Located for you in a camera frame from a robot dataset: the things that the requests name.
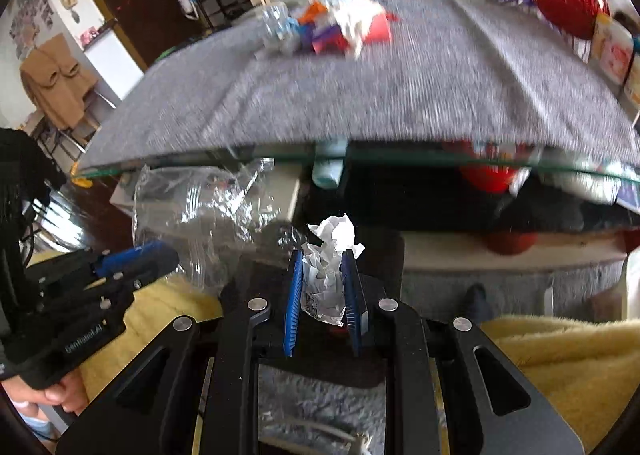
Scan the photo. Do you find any clear plastic bottle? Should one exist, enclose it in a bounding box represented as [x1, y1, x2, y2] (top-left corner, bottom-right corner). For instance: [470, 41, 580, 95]
[261, 2, 301, 55]

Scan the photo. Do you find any white cable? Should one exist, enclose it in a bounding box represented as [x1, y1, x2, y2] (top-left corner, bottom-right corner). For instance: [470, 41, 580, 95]
[259, 416, 372, 455]

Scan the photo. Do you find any teal cup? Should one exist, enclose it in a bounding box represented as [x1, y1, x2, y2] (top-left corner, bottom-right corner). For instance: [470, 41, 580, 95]
[311, 139, 349, 187]

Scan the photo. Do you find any dark wooden door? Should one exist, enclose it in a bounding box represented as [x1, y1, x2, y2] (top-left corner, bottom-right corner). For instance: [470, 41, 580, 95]
[67, 0, 176, 71]

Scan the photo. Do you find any wall photo collage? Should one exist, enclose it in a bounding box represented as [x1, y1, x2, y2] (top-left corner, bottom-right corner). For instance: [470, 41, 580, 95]
[9, 0, 57, 60]

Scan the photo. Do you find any white paper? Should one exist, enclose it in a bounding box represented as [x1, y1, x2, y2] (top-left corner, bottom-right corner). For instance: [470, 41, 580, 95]
[300, 214, 366, 327]

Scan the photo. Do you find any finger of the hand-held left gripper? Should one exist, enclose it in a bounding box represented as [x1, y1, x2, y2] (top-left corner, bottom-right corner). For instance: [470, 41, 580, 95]
[82, 272, 153, 310]
[90, 241, 180, 286]

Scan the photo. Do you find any orange cloth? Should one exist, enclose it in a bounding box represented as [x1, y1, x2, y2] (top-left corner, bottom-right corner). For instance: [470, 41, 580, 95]
[299, 0, 332, 27]

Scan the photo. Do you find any purple wrapper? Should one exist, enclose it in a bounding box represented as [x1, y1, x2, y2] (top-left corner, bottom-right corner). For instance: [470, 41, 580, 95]
[309, 22, 347, 55]

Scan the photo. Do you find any clear plastic bag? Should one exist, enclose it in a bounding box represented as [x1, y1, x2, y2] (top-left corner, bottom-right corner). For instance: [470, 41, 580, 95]
[131, 158, 301, 296]

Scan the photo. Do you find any yellow blanket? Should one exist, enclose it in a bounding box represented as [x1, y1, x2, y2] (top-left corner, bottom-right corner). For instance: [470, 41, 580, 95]
[27, 250, 640, 455]

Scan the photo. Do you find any printed box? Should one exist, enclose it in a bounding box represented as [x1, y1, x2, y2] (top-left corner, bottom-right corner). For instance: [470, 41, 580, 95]
[589, 14, 640, 86]

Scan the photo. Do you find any red plastic basket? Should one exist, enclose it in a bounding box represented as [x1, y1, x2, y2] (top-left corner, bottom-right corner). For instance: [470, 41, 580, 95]
[536, 0, 612, 40]

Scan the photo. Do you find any person's left hand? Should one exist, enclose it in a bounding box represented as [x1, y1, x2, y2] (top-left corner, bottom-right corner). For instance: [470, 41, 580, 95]
[0, 375, 91, 417]

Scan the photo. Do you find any brown coat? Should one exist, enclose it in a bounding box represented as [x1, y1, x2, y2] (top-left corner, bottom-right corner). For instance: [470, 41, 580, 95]
[20, 32, 99, 132]

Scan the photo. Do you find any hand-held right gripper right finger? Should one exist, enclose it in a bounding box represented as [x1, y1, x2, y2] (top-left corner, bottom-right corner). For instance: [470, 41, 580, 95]
[340, 249, 586, 455]

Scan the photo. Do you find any crumpled white tissue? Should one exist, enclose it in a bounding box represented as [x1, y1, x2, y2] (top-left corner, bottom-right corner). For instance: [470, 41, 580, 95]
[330, 0, 387, 60]

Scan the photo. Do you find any grey table cloth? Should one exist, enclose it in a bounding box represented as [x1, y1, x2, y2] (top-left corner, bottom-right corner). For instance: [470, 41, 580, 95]
[77, 0, 640, 186]

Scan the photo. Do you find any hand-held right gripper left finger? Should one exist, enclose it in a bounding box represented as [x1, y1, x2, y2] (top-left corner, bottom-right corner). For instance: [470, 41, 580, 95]
[55, 249, 306, 455]

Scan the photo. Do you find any red packet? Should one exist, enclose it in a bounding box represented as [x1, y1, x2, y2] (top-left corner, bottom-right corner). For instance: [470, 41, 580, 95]
[362, 12, 394, 44]

